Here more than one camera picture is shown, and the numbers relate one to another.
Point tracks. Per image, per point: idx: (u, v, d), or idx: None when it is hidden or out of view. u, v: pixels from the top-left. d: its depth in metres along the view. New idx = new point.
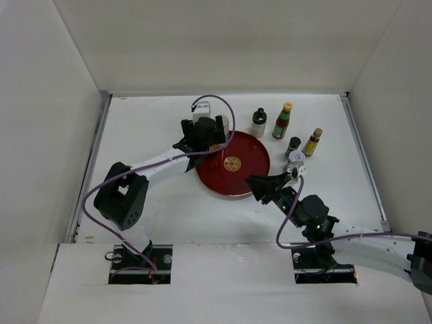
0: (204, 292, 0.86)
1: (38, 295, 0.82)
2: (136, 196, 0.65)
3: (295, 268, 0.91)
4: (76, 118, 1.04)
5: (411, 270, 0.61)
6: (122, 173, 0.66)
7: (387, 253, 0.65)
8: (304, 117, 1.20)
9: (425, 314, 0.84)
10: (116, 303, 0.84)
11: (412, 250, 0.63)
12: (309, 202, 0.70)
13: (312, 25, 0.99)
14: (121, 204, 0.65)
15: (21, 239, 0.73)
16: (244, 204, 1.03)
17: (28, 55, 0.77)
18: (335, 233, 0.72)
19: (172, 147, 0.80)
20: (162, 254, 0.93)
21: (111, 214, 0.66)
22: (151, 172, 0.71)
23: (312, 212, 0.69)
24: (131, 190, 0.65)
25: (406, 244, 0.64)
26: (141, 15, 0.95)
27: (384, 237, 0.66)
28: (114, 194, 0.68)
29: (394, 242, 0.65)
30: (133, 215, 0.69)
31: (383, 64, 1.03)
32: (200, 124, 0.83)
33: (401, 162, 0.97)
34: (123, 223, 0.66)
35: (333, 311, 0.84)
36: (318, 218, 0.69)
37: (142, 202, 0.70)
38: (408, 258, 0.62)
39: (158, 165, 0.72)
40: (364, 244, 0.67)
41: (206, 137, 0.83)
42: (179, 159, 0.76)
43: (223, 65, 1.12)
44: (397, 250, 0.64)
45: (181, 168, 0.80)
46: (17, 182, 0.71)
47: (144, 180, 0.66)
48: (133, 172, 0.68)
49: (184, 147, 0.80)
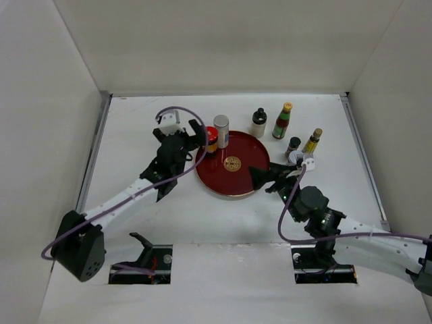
0: (204, 293, 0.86)
1: (38, 295, 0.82)
2: (90, 253, 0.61)
3: (295, 267, 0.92)
4: (77, 118, 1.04)
5: (420, 273, 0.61)
6: (71, 229, 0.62)
7: (396, 254, 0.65)
8: (304, 117, 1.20)
9: (426, 315, 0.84)
10: (116, 304, 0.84)
11: (422, 254, 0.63)
12: (308, 194, 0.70)
13: (312, 25, 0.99)
14: (76, 259, 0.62)
15: (21, 239, 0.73)
16: (244, 204, 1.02)
17: (28, 55, 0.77)
18: (341, 229, 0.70)
19: (140, 177, 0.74)
20: (163, 254, 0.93)
21: (69, 267, 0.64)
22: (109, 218, 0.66)
23: (309, 202, 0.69)
24: (84, 245, 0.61)
25: (416, 246, 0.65)
26: (141, 15, 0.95)
27: (394, 238, 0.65)
28: (71, 245, 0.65)
29: (404, 244, 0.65)
30: (93, 266, 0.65)
31: (383, 64, 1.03)
32: (164, 146, 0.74)
33: (401, 162, 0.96)
34: (81, 276, 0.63)
35: (333, 312, 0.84)
36: (316, 208, 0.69)
37: (102, 249, 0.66)
38: (420, 261, 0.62)
39: (119, 207, 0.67)
40: (372, 243, 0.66)
41: (173, 160, 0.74)
42: (144, 194, 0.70)
43: (223, 65, 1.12)
44: (408, 253, 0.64)
45: (150, 199, 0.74)
46: (17, 182, 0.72)
47: (97, 233, 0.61)
48: (88, 223, 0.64)
49: (152, 175, 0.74)
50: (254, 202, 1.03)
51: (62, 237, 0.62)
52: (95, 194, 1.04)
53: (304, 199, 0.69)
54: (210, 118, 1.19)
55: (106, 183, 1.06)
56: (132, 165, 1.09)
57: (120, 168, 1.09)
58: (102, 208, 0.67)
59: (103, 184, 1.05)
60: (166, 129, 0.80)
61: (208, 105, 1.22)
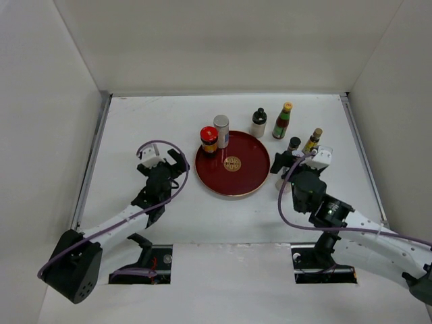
0: (204, 293, 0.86)
1: (39, 295, 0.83)
2: (87, 271, 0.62)
3: (295, 268, 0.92)
4: (77, 119, 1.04)
5: (424, 277, 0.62)
6: (70, 247, 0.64)
7: (401, 257, 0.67)
8: (304, 117, 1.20)
9: (426, 315, 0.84)
10: (116, 304, 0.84)
11: (428, 261, 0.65)
12: (306, 179, 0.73)
13: (312, 25, 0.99)
14: (71, 277, 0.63)
15: (21, 239, 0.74)
16: (244, 204, 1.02)
17: (28, 55, 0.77)
18: (347, 222, 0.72)
19: (130, 204, 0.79)
20: (163, 254, 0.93)
21: (61, 289, 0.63)
22: (105, 237, 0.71)
23: (306, 186, 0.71)
24: (83, 262, 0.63)
25: (424, 252, 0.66)
26: (141, 15, 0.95)
27: (402, 241, 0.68)
28: (66, 264, 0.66)
29: (411, 248, 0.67)
30: (87, 286, 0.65)
31: (383, 64, 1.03)
32: (153, 173, 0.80)
33: (401, 163, 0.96)
34: (75, 296, 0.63)
35: (333, 312, 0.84)
36: (310, 191, 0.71)
37: (96, 271, 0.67)
38: (425, 267, 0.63)
39: (114, 228, 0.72)
40: (379, 241, 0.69)
41: (161, 189, 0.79)
42: (137, 218, 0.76)
43: (222, 65, 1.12)
44: (414, 257, 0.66)
45: (140, 226, 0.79)
46: (17, 182, 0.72)
47: (97, 250, 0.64)
48: (86, 241, 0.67)
49: (143, 202, 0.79)
50: (254, 202, 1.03)
51: (59, 255, 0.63)
52: (95, 194, 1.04)
53: (299, 182, 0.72)
54: (210, 118, 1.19)
55: (106, 183, 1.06)
56: (132, 165, 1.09)
57: (120, 168, 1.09)
58: (99, 228, 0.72)
59: (103, 184, 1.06)
60: (149, 162, 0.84)
61: (208, 105, 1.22)
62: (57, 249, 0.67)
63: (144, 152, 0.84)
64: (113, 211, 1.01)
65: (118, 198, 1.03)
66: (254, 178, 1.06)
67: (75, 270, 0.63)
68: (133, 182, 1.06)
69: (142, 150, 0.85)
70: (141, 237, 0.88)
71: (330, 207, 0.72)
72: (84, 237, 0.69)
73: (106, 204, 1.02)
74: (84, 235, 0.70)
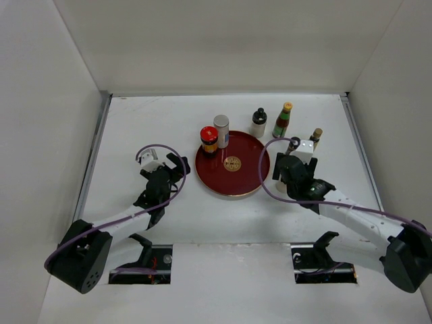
0: (204, 293, 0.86)
1: (38, 295, 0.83)
2: (96, 258, 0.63)
3: (295, 268, 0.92)
4: (77, 119, 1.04)
5: (387, 250, 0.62)
6: (82, 234, 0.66)
7: (370, 230, 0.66)
8: (304, 117, 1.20)
9: (426, 315, 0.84)
10: (116, 304, 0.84)
11: (395, 234, 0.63)
12: (286, 159, 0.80)
13: (312, 25, 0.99)
14: (80, 266, 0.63)
15: (21, 239, 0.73)
16: (244, 204, 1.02)
17: (28, 55, 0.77)
18: (326, 197, 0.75)
19: (132, 204, 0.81)
20: (162, 255, 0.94)
21: (68, 279, 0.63)
22: (113, 229, 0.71)
23: (285, 163, 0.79)
24: (93, 248, 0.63)
25: (393, 227, 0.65)
26: (141, 15, 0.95)
27: (373, 216, 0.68)
28: (74, 255, 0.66)
29: (381, 223, 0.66)
30: (94, 277, 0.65)
31: (383, 63, 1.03)
32: (154, 176, 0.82)
33: (401, 162, 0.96)
34: (82, 286, 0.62)
35: (333, 312, 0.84)
36: (285, 166, 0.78)
37: (103, 262, 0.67)
38: (389, 239, 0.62)
39: (121, 222, 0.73)
40: (350, 215, 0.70)
41: (160, 192, 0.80)
42: (142, 216, 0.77)
43: (223, 65, 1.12)
44: (381, 229, 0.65)
45: (141, 227, 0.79)
46: (17, 182, 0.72)
47: (107, 237, 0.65)
48: (96, 230, 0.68)
49: (142, 204, 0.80)
50: (254, 202, 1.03)
51: (71, 242, 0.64)
52: (95, 194, 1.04)
53: (278, 161, 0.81)
54: (210, 118, 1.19)
55: (106, 183, 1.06)
56: (132, 165, 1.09)
57: (120, 168, 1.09)
58: (106, 222, 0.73)
59: (104, 183, 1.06)
60: (149, 166, 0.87)
61: (208, 105, 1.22)
62: (66, 239, 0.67)
63: (142, 157, 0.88)
64: (113, 211, 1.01)
65: (119, 198, 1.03)
66: (253, 178, 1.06)
67: (85, 258, 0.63)
68: (133, 182, 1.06)
69: (141, 155, 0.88)
70: (140, 238, 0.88)
71: (314, 185, 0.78)
72: (94, 227, 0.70)
73: (106, 204, 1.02)
74: (92, 225, 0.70)
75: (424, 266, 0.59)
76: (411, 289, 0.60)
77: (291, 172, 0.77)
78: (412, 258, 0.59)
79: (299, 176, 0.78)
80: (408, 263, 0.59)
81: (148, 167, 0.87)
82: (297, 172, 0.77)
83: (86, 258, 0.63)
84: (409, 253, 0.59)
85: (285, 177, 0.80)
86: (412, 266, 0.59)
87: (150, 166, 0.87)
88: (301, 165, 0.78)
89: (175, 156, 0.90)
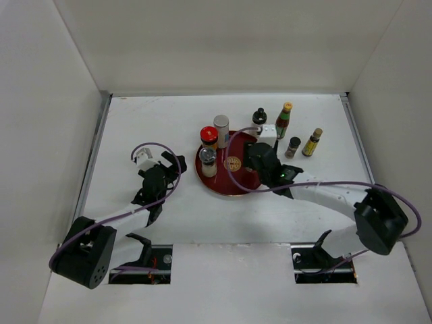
0: (204, 293, 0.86)
1: (39, 294, 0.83)
2: (102, 252, 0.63)
3: (295, 268, 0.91)
4: (77, 119, 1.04)
5: (356, 219, 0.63)
6: (85, 230, 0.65)
7: (337, 200, 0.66)
8: (304, 117, 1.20)
9: (425, 315, 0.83)
10: (116, 304, 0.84)
11: (360, 198, 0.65)
12: (252, 146, 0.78)
13: (311, 25, 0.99)
14: (86, 261, 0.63)
15: (22, 239, 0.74)
16: (244, 204, 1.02)
17: (26, 56, 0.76)
18: (295, 180, 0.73)
19: (131, 202, 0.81)
20: (162, 255, 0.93)
21: (74, 275, 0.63)
22: (117, 223, 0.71)
23: (252, 151, 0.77)
24: (97, 244, 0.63)
25: (358, 193, 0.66)
26: (140, 15, 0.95)
27: (339, 187, 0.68)
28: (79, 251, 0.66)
29: (347, 191, 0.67)
30: (100, 271, 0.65)
31: (383, 63, 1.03)
32: (150, 174, 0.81)
33: (402, 161, 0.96)
34: (90, 281, 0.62)
35: (331, 312, 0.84)
36: (258, 155, 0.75)
37: (109, 255, 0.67)
38: (356, 204, 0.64)
39: (122, 217, 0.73)
40: (319, 191, 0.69)
41: (158, 189, 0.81)
42: (141, 211, 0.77)
43: (222, 65, 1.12)
44: (348, 198, 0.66)
45: (142, 223, 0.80)
46: (17, 183, 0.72)
47: (111, 231, 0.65)
48: (99, 225, 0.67)
49: (142, 202, 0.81)
50: (254, 202, 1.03)
51: (73, 238, 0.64)
52: (95, 193, 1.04)
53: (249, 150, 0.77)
54: (210, 118, 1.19)
55: (106, 182, 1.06)
56: (132, 165, 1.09)
57: (120, 169, 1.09)
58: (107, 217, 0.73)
59: (104, 183, 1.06)
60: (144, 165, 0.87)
61: (208, 104, 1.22)
62: (69, 236, 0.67)
63: (138, 156, 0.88)
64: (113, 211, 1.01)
65: (119, 198, 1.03)
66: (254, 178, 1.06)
67: (90, 252, 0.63)
68: (133, 182, 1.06)
69: (136, 155, 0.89)
70: (140, 238, 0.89)
71: (285, 171, 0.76)
72: (96, 222, 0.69)
73: (106, 203, 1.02)
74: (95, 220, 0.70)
75: (395, 225, 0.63)
76: (385, 251, 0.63)
77: (263, 160, 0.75)
78: (378, 219, 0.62)
79: (271, 164, 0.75)
80: (376, 225, 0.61)
81: (144, 166, 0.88)
82: (269, 160, 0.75)
83: (91, 252, 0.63)
84: (375, 216, 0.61)
85: (256, 165, 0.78)
86: (381, 228, 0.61)
87: (145, 165, 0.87)
88: (272, 151, 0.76)
89: (170, 154, 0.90)
